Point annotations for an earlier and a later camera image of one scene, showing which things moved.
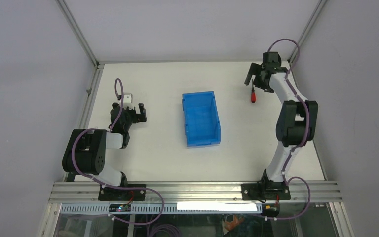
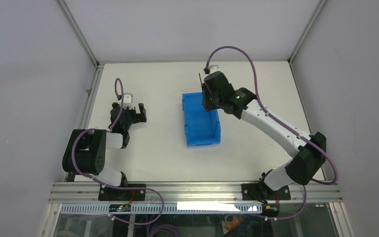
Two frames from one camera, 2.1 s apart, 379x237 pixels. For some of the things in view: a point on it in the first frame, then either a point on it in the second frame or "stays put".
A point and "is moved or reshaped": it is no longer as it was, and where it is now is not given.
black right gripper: [254, 69] to [208, 105]
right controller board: [270, 208] stays put
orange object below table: [236, 221] stays put
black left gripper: [137, 117] stays put
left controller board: [120, 208] stays put
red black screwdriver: [253, 95] is moved or reshaped
